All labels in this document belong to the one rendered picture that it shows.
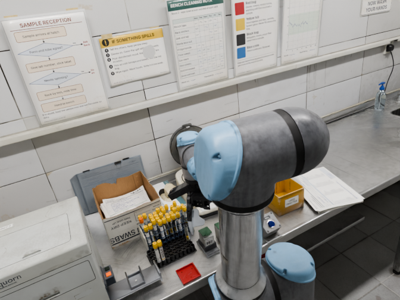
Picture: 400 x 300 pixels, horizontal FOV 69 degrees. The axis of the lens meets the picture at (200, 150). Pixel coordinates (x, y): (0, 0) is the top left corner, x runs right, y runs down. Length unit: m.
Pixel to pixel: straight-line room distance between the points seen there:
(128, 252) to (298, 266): 0.71
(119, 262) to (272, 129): 0.92
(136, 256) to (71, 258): 0.37
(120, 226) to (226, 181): 0.88
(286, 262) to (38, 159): 1.10
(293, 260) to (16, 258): 0.71
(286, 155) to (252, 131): 0.06
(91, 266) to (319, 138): 0.72
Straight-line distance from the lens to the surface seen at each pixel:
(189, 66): 1.49
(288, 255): 0.79
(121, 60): 1.38
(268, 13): 1.71
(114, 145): 1.46
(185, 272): 1.11
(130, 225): 1.25
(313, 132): 0.47
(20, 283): 0.94
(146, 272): 1.10
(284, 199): 1.26
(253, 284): 0.70
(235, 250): 0.59
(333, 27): 2.10
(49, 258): 0.90
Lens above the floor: 1.70
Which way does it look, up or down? 26 degrees down
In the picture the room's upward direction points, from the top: 8 degrees counter-clockwise
